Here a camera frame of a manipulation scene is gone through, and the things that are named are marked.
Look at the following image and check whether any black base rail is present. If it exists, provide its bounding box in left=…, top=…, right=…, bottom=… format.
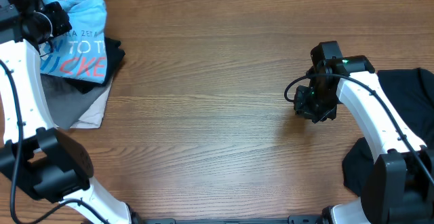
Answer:
left=132, top=215, right=331, bottom=224

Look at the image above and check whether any folded white garment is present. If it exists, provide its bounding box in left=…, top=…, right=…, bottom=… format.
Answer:
left=71, top=80, right=113, bottom=129

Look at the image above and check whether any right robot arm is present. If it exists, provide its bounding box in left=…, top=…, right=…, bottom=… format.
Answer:
left=291, top=56, right=433, bottom=223

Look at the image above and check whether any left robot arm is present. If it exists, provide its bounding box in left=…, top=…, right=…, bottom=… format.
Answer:
left=1, top=0, right=140, bottom=223

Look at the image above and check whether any folded grey garment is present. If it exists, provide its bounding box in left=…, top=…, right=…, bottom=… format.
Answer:
left=41, top=75, right=106, bottom=130

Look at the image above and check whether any light blue t-shirt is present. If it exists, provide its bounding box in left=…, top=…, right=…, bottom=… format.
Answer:
left=39, top=0, right=107, bottom=83

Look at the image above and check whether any folded black garment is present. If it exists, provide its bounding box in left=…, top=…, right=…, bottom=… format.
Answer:
left=65, top=37, right=125, bottom=94

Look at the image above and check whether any black garment pile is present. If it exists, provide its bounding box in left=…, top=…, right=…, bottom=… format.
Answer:
left=342, top=68, right=433, bottom=195

